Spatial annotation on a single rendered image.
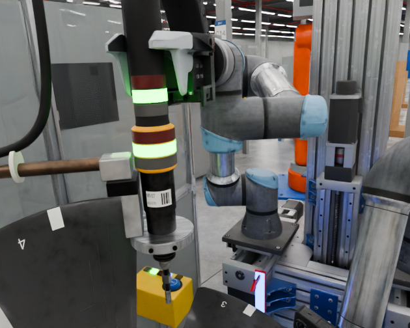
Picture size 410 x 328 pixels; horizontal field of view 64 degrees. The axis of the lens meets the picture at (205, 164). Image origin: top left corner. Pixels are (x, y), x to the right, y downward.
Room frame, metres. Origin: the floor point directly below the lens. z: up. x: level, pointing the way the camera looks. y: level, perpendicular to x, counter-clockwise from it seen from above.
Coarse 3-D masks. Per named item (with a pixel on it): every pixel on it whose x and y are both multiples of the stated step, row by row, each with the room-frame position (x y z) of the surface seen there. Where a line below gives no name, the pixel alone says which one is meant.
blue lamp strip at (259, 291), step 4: (256, 272) 0.64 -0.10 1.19; (256, 276) 0.64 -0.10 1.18; (260, 276) 0.63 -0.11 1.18; (260, 280) 0.63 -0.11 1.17; (260, 284) 0.63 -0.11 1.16; (256, 288) 0.64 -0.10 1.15; (260, 288) 0.63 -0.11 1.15; (256, 292) 0.64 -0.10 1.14; (260, 292) 0.63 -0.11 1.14; (256, 296) 0.64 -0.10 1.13; (260, 296) 0.63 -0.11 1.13; (256, 300) 0.64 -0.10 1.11; (260, 300) 0.63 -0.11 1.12; (256, 304) 0.64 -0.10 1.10; (260, 304) 0.63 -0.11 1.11; (260, 308) 0.63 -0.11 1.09
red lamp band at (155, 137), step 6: (132, 132) 0.32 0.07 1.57; (138, 132) 0.31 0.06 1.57; (144, 132) 0.31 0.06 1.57; (150, 132) 0.31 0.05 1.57; (156, 132) 0.31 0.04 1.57; (162, 132) 0.31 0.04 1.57; (168, 132) 0.32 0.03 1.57; (174, 132) 0.33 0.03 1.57; (132, 138) 0.32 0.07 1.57; (138, 138) 0.31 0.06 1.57; (144, 138) 0.31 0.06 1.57; (150, 138) 0.31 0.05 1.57; (156, 138) 0.31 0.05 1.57; (162, 138) 0.31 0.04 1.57; (168, 138) 0.32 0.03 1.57; (174, 138) 0.33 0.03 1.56
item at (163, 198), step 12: (144, 180) 0.32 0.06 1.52; (156, 180) 0.31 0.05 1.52; (168, 180) 0.32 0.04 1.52; (144, 192) 0.32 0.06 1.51; (156, 192) 0.31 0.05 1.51; (168, 192) 0.32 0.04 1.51; (144, 204) 0.32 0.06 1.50; (156, 204) 0.31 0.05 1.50; (168, 204) 0.32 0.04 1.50; (156, 216) 0.32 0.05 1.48; (168, 216) 0.32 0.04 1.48; (156, 228) 0.32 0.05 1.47; (168, 228) 0.32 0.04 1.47
